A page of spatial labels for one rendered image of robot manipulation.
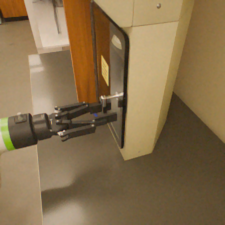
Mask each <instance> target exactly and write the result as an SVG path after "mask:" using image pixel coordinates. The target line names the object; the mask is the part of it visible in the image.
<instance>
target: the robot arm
mask: <svg viewBox="0 0 225 225"><path fill-rule="evenodd" d="M54 108H55V111H54V113H52V114H50V115H47V114H46V113H42V114H38V115H33V116H32V115H31V114H30V113H27V114H23V115H22V114H21V113H20V112H19V113H17V116H11V117H6V118H1V119H0V160H1V154H2V153H6V152H9V151H13V150H17V149H21V148H25V147H28V146H33V145H36V144H37V143H38V140H39V141H41V140H45V139H49V138H51V137H52V136H59V137H60V138H61V141H62V142H65V141H67V140H69V139H71V138H75V137H79V136H83V135H89V134H92V133H95V130H96V127H98V126H101V125H105V124H106V123H110V122H115V121H117V118H118V114H117V112H114V113H111V114H106V115H102V116H96V117H94V119H93V120H84V121H72V119H73V118H76V117H78V116H82V115H84V114H86V113H88V112H90V114H94V113H98V112H101V103H96V104H92V105H89V103H86V102H80V103H73V104H69V105H65V106H55V107H54ZM110 109H111V102H110V101H109V102H107V110H110Z"/></svg>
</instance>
